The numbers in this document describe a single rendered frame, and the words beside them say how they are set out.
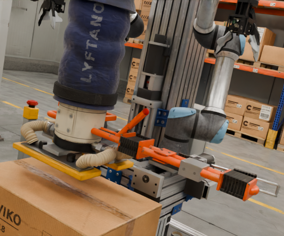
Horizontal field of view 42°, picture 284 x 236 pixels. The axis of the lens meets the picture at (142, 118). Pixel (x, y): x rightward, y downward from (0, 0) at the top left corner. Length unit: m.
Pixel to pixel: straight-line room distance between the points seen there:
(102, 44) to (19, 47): 11.56
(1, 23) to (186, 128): 3.52
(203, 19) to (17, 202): 1.03
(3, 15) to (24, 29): 7.99
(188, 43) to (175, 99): 0.28
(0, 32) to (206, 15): 3.50
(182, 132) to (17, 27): 11.21
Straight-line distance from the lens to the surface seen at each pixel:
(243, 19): 1.31
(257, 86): 9.75
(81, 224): 1.15
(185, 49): 1.82
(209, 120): 1.62
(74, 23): 1.25
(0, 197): 1.36
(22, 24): 12.69
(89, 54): 1.21
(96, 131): 1.26
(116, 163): 1.33
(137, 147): 1.15
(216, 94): 1.66
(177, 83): 1.82
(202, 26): 1.67
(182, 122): 1.61
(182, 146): 1.64
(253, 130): 8.45
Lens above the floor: 1.49
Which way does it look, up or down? 10 degrees down
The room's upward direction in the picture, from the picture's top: 12 degrees clockwise
